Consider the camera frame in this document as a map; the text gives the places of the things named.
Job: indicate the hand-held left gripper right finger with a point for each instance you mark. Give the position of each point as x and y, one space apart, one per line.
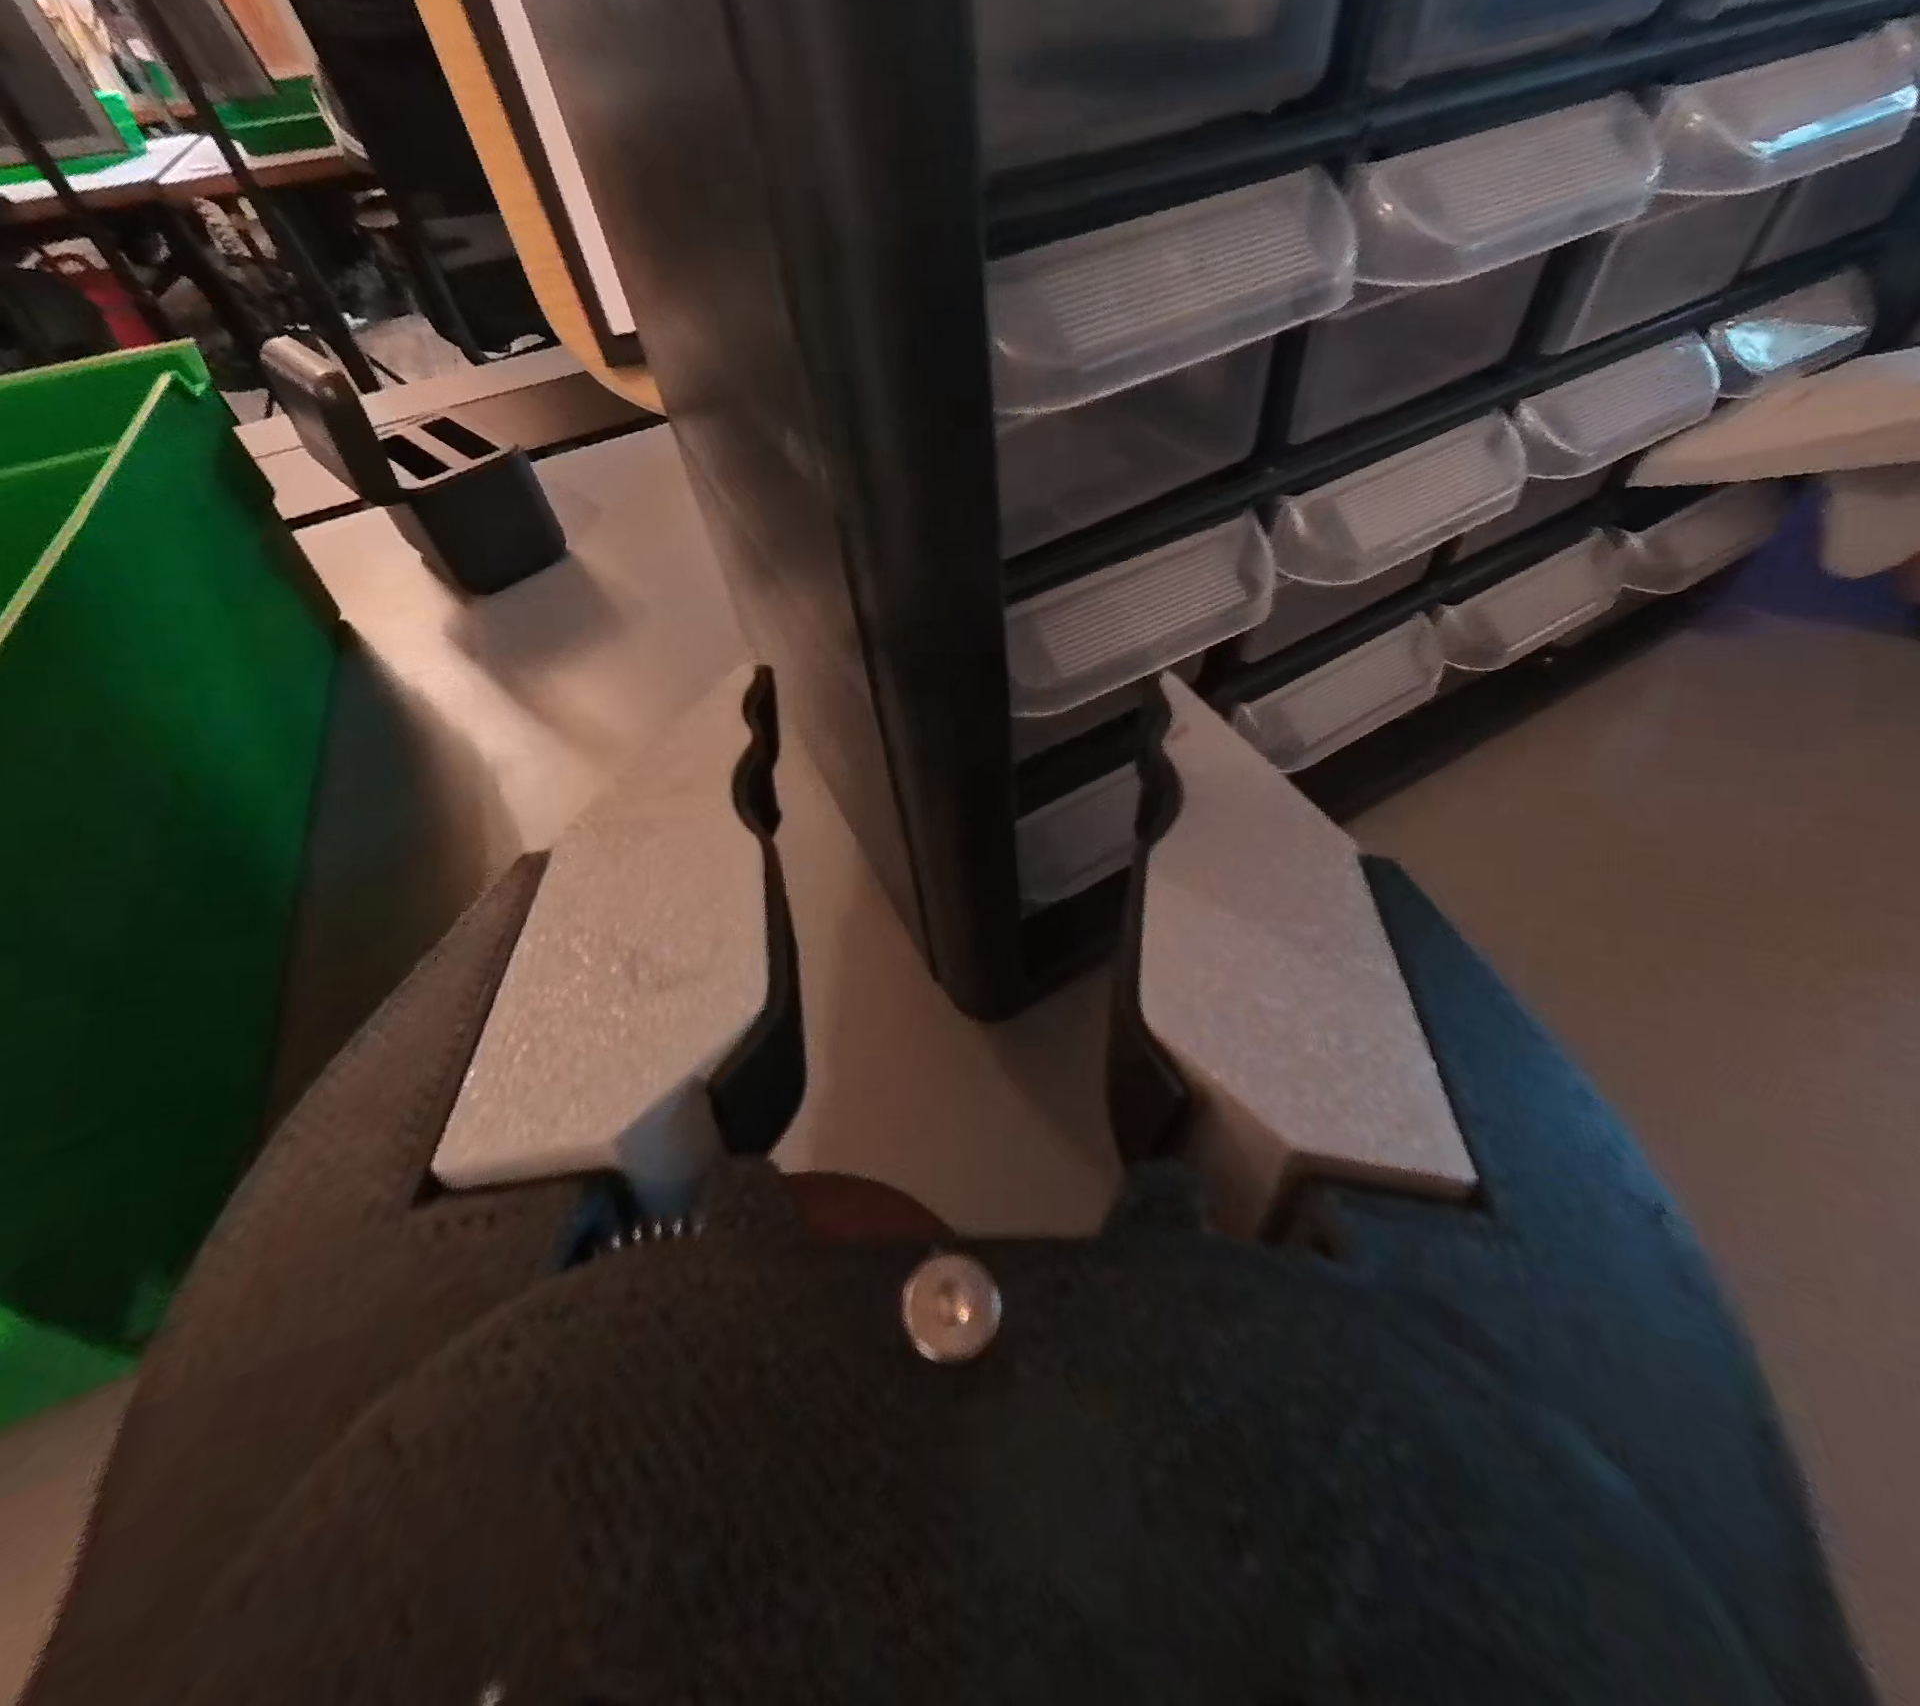
1291 987

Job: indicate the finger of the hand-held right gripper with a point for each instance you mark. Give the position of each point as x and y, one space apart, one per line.
1874 533
1814 434

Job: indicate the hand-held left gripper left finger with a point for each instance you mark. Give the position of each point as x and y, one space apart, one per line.
601 971

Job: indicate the black drawer cabinet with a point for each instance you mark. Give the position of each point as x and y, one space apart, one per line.
781 386

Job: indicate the set of small clear drawers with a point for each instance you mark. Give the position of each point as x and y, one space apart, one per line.
1154 280

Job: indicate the black desk organizer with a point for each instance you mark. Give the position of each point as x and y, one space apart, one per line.
481 521

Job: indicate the green plastic bin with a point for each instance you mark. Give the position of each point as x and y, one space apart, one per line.
151 760

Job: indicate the wood-edged divider panel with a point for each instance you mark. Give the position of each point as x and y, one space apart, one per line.
608 374

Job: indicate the white background table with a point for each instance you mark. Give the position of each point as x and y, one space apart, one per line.
181 169

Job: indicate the row of green trays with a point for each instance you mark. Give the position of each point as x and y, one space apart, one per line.
254 118

